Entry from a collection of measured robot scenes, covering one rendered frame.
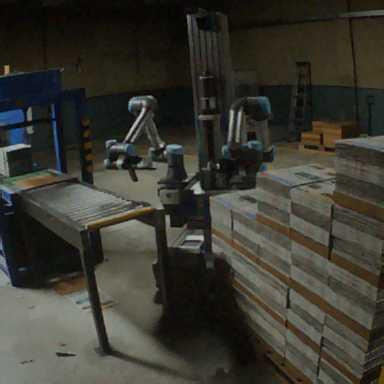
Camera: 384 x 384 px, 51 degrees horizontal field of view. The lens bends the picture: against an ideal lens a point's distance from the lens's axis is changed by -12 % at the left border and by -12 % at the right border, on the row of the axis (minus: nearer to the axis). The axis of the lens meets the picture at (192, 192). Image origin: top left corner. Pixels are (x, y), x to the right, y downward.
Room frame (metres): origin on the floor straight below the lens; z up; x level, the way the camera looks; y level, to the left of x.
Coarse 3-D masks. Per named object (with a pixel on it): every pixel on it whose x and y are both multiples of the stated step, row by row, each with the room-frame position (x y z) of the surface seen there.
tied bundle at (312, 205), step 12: (300, 192) 1.66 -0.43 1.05; (312, 192) 1.63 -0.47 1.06; (324, 192) 1.62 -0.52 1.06; (300, 204) 1.67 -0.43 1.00; (312, 204) 1.58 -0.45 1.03; (324, 204) 1.50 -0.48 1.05; (336, 204) 1.47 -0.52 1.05; (300, 216) 1.67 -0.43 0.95; (312, 216) 1.58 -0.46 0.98; (324, 216) 1.51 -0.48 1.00; (300, 228) 1.66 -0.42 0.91; (312, 228) 1.57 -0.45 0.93; (324, 228) 1.51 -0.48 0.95; (312, 240) 1.58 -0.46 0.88; (324, 240) 1.49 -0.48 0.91
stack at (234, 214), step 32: (256, 192) 2.55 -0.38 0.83; (224, 224) 2.37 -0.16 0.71; (256, 224) 2.02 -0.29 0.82; (224, 256) 2.38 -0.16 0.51; (288, 256) 1.75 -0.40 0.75; (320, 256) 1.52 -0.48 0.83; (224, 288) 2.42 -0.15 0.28; (256, 288) 2.03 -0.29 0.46; (288, 288) 1.74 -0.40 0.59; (320, 288) 1.50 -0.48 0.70; (224, 320) 2.42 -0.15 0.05; (256, 320) 2.03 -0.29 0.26; (320, 320) 1.48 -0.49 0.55; (256, 352) 2.01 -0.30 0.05; (288, 352) 1.70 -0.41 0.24
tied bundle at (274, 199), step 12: (264, 180) 1.94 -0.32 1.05; (324, 180) 1.82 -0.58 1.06; (264, 192) 1.94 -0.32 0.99; (276, 192) 1.84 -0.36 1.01; (288, 192) 1.76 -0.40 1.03; (264, 204) 1.94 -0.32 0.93; (276, 204) 1.85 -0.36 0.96; (288, 204) 1.76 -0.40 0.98; (264, 216) 1.94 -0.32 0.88; (276, 216) 1.85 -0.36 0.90; (288, 216) 1.76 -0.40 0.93
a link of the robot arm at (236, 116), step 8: (232, 104) 2.73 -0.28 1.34; (240, 104) 2.70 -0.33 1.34; (232, 112) 2.68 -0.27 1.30; (240, 112) 2.67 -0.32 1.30; (232, 120) 2.62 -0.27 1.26; (240, 120) 2.62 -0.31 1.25; (232, 128) 2.56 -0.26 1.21; (240, 128) 2.57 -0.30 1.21; (232, 136) 2.50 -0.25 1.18; (240, 136) 2.53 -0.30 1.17; (232, 144) 2.45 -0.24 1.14; (224, 152) 2.43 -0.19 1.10; (232, 152) 2.42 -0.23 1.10; (240, 152) 2.41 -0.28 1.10
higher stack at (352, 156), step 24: (336, 144) 1.44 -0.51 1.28; (360, 144) 1.34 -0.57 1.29; (336, 168) 1.45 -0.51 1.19; (360, 168) 1.32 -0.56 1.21; (360, 192) 1.31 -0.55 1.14; (336, 216) 1.43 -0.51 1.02; (360, 216) 1.30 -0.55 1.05; (336, 240) 1.43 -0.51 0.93; (360, 240) 1.29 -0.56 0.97; (360, 264) 1.29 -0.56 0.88; (336, 288) 1.41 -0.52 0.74; (360, 288) 1.28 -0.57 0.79; (360, 312) 1.25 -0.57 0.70; (336, 336) 1.37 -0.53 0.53; (360, 336) 1.24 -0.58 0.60; (336, 360) 1.35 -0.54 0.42; (360, 360) 1.21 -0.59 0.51
